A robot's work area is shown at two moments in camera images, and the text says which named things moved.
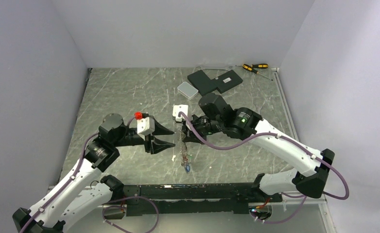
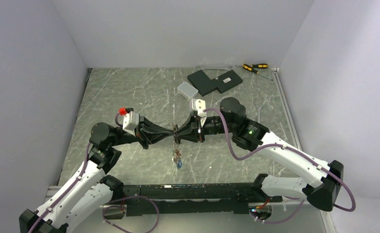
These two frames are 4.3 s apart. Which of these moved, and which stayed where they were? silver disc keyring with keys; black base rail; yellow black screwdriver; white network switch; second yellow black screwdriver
Moved: silver disc keyring with keys
Stayed: yellow black screwdriver; black base rail; white network switch; second yellow black screwdriver
